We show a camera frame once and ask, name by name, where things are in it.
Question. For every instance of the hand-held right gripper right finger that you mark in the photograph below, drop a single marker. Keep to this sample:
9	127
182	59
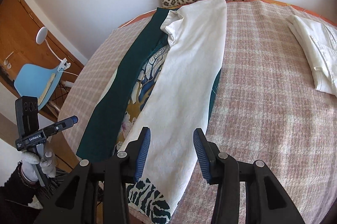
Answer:
201	158

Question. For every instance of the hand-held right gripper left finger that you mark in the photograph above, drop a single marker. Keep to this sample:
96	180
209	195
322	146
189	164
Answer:
142	155

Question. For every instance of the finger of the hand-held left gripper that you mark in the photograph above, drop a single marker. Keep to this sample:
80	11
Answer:
69	120

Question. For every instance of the teal printed garment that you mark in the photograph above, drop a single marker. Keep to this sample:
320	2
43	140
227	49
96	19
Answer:
168	87

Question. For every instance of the person's left forearm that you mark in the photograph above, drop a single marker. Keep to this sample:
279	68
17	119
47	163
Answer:
15	200

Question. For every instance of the person's left hand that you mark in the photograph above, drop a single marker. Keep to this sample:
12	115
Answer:
29	160

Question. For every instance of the light blue chair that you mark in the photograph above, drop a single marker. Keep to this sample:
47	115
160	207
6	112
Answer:
31	79

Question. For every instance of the pink plaid blanket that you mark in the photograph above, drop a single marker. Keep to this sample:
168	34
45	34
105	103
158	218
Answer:
263	108

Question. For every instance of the white clip lamp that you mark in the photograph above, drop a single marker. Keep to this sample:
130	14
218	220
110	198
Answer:
41	35

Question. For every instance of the wooden door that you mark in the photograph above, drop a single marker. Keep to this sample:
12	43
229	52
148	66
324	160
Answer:
31	26

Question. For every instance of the white folded cloth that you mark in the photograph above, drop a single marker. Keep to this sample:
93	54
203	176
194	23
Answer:
320	52

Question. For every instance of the orange bed sheet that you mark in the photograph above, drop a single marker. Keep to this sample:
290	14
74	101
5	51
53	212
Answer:
297	6

